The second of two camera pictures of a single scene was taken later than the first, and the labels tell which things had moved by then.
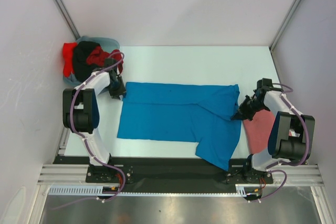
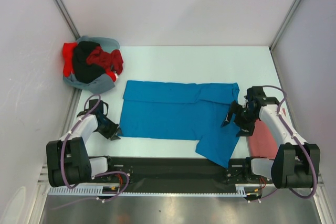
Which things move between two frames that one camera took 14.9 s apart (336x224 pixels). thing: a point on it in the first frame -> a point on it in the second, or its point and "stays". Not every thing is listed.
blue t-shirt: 197,113 stays
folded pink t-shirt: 258,130 stays
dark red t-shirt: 97,56 stays
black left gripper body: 117,88 -> 107,128
